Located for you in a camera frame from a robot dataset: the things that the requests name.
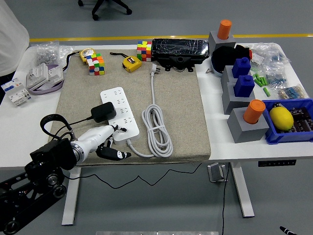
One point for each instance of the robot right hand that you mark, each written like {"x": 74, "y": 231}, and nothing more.
{"x": 287, "y": 230}

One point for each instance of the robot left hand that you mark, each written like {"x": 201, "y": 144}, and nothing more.
{"x": 97, "y": 134}

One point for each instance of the black plug adapter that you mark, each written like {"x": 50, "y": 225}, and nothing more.
{"x": 104, "y": 112}

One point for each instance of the white power strip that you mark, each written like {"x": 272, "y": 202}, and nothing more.
{"x": 119, "y": 96}

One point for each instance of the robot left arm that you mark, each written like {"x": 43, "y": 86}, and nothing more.
{"x": 53, "y": 154}

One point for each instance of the white table leg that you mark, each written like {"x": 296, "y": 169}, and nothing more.
{"x": 242, "y": 191}
{"x": 71, "y": 200}

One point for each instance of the black table control panel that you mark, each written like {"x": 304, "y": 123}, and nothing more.
{"x": 276, "y": 163}

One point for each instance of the purple tape roll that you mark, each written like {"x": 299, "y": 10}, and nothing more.
{"x": 46, "y": 90}

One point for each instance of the multicolour puzzle cube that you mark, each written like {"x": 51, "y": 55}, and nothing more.
{"x": 144, "y": 51}
{"x": 96, "y": 64}

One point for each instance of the white socket panel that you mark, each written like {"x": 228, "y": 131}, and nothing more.
{"x": 36, "y": 76}
{"x": 55, "y": 73}

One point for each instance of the square yellow tape measure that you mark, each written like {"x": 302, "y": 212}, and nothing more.
{"x": 132, "y": 64}

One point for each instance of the grey-brown mat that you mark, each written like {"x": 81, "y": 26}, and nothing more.
{"x": 176, "y": 110}

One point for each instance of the round yellow tape measure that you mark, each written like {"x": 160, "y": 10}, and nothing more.
{"x": 87, "y": 52}

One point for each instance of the clear plastic bag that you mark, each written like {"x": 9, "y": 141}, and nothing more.
{"x": 66, "y": 51}

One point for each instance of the blue plastic bin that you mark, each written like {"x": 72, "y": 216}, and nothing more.
{"x": 281, "y": 138}

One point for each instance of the white circuit breaker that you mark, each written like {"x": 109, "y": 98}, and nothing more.
{"x": 14, "y": 91}

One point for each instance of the bag of grey screws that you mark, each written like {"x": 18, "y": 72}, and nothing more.
{"x": 45, "y": 55}

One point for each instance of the grey square block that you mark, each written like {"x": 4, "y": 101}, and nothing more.
{"x": 244, "y": 132}
{"x": 215, "y": 41}
{"x": 231, "y": 102}
{"x": 226, "y": 76}

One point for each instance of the dark electronic parts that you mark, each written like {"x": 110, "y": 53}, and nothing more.
{"x": 303, "y": 120}

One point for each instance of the yellow lemon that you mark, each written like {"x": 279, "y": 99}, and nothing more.
{"x": 281, "y": 118}

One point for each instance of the black wrapped box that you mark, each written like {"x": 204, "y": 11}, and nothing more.
{"x": 179, "y": 47}

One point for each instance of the orange cylinder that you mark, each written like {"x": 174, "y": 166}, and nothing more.
{"x": 253, "y": 111}
{"x": 224, "y": 29}

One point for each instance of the small metal screws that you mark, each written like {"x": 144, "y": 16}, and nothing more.
{"x": 208, "y": 71}

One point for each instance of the black office chair base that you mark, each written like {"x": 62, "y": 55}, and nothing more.
{"x": 110, "y": 6}

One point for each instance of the white round base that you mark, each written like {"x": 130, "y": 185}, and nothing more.
{"x": 217, "y": 73}

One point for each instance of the green plastic anchor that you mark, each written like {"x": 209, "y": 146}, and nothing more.
{"x": 256, "y": 76}
{"x": 257, "y": 82}
{"x": 266, "y": 92}
{"x": 261, "y": 81}
{"x": 265, "y": 81}

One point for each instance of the blue block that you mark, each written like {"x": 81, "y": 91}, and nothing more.
{"x": 241, "y": 68}
{"x": 244, "y": 86}

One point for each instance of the small bag of blue resistors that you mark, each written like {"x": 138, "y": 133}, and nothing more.
{"x": 276, "y": 78}

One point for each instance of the large bag of blue parts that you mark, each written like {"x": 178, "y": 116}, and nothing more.
{"x": 271, "y": 55}

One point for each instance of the silver metal bracket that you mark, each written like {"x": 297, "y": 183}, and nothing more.
{"x": 216, "y": 172}

